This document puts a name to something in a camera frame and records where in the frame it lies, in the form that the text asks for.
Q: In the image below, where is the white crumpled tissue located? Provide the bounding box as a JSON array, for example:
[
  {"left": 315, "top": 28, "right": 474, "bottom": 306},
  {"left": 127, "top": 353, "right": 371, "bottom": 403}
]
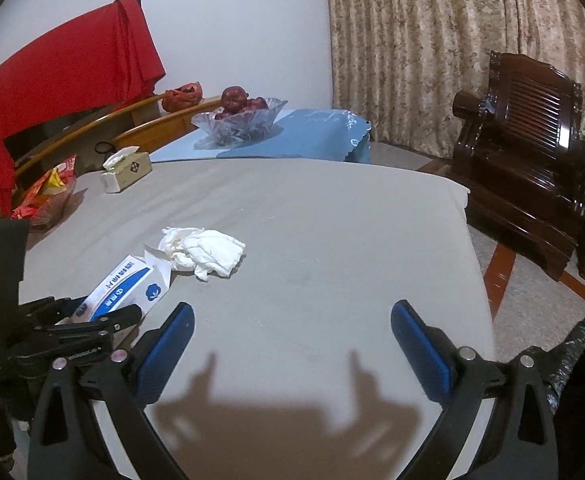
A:
[{"left": 158, "top": 226, "right": 247, "bottom": 282}]

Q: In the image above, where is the white and blue box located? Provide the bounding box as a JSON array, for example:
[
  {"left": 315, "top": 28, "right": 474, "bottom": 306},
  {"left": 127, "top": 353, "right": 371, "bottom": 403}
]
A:
[{"left": 70, "top": 242, "right": 174, "bottom": 323}]

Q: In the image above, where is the light wooden sofa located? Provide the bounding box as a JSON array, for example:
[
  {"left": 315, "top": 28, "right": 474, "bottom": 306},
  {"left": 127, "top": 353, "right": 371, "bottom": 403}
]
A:
[{"left": 0, "top": 92, "right": 224, "bottom": 281}]

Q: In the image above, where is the blue tablecloth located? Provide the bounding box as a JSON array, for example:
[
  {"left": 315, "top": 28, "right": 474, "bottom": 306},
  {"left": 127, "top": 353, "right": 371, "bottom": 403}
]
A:
[{"left": 150, "top": 108, "right": 373, "bottom": 165}]

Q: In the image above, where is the black trash bag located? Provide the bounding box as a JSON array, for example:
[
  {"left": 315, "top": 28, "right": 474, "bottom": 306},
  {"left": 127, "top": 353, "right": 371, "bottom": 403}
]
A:
[{"left": 542, "top": 310, "right": 585, "bottom": 480}]

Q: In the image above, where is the glass fruit bowl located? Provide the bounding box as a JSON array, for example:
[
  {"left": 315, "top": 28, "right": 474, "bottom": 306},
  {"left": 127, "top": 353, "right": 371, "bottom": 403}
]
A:
[{"left": 191, "top": 97, "right": 289, "bottom": 144}]

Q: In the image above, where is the large red apple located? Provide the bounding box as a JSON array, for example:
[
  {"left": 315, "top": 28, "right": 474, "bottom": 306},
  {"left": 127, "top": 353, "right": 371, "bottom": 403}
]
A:
[{"left": 221, "top": 86, "right": 248, "bottom": 112}]

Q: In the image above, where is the red plastic bag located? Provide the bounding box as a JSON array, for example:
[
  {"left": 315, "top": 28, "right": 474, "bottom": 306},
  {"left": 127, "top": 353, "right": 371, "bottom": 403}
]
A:
[{"left": 161, "top": 81, "right": 204, "bottom": 113}]

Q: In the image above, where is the beige tissue box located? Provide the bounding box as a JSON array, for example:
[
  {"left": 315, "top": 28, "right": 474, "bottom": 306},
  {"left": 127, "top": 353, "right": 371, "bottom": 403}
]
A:
[{"left": 99, "top": 146, "right": 153, "bottom": 194}]

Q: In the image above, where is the dark wooden slatted armchair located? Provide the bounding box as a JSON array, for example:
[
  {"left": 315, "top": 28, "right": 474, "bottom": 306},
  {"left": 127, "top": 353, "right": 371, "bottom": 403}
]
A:
[{"left": 445, "top": 51, "right": 585, "bottom": 283}]

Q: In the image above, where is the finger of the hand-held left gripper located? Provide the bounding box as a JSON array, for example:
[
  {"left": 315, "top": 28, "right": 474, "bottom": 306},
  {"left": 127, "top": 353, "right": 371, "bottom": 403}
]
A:
[
  {"left": 17, "top": 296, "right": 90, "bottom": 329},
  {"left": 32, "top": 304, "right": 143, "bottom": 359}
]

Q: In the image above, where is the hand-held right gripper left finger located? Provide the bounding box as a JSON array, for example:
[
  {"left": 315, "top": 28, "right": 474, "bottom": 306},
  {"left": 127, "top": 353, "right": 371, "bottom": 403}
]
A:
[{"left": 26, "top": 301, "right": 196, "bottom": 480}]

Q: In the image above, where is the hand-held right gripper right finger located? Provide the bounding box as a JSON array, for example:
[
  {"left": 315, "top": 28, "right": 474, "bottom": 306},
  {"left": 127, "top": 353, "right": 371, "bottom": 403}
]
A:
[{"left": 390, "top": 300, "right": 558, "bottom": 480}]

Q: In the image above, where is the grey table cover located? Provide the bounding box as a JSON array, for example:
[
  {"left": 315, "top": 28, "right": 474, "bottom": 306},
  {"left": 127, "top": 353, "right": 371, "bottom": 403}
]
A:
[{"left": 15, "top": 157, "right": 497, "bottom": 480}]

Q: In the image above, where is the red and yellow snack bag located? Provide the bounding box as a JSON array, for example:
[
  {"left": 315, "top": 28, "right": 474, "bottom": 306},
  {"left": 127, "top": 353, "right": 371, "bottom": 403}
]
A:
[{"left": 11, "top": 154, "right": 79, "bottom": 233}]

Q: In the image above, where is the beige patterned curtain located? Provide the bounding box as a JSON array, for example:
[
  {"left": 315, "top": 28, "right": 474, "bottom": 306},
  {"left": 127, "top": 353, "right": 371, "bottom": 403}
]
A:
[{"left": 325, "top": 0, "right": 585, "bottom": 161}]

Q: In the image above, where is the red cloth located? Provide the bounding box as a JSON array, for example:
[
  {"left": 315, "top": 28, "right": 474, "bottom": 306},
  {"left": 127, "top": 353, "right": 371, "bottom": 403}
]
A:
[{"left": 0, "top": 0, "right": 166, "bottom": 216}]

